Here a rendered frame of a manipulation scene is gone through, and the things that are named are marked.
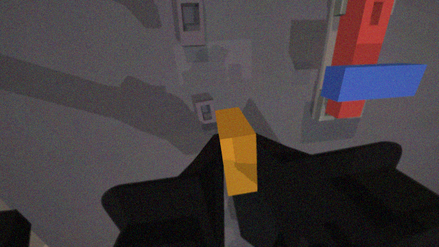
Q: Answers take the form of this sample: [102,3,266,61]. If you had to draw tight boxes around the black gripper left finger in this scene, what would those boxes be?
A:
[101,134,225,247]

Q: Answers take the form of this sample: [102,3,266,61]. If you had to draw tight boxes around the red long block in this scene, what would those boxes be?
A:
[325,0,394,118]

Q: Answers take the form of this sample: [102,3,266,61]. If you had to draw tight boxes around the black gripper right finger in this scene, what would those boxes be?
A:
[256,133,402,247]

